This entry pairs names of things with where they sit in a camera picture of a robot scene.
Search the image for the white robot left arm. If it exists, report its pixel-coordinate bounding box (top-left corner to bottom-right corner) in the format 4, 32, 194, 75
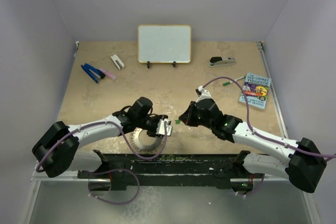
32, 97, 172, 178

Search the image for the pink eraser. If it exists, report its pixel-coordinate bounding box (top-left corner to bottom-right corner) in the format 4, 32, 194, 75
100, 69, 117, 80

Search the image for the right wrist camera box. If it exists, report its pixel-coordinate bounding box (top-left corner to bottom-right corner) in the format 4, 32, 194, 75
195, 86, 212, 102

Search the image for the large metal key ring disc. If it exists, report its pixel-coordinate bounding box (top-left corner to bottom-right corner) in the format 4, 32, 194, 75
129, 127, 165, 155

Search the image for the aluminium frame rail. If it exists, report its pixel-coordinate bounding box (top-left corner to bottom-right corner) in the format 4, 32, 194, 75
31, 163, 108, 182

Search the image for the blue stapler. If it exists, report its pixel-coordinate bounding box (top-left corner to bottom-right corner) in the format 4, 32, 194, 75
81, 63, 106, 83

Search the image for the small whiteboard on stand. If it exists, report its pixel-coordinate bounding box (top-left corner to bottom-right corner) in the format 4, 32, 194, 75
138, 25, 192, 67

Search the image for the white staple remover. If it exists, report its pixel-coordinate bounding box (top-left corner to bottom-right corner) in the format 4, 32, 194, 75
110, 54, 125, 70

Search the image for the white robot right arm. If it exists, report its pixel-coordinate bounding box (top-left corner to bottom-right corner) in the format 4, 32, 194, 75
178, 99, 327, 193

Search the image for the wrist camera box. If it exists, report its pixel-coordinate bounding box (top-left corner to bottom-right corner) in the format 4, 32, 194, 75
155, 119, 173, 136
195, 86, 212, 102

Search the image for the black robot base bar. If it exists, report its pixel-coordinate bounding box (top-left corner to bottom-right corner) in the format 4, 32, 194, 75
78, 151, 262, 192

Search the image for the blue treehouse book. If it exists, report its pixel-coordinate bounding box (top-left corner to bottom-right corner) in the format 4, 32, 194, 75
238, 73, 271, 109

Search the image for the green capped marker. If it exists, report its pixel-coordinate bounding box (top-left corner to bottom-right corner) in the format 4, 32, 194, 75
223, 76, 246, 86

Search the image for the black grey stapler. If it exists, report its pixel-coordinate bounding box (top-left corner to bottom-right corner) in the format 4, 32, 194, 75
208, 56, 236, 67

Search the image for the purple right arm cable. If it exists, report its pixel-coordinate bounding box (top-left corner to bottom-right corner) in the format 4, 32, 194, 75
199, 76, 336, 198

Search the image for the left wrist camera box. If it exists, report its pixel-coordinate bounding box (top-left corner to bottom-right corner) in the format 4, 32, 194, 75
155, 119, 173, 136

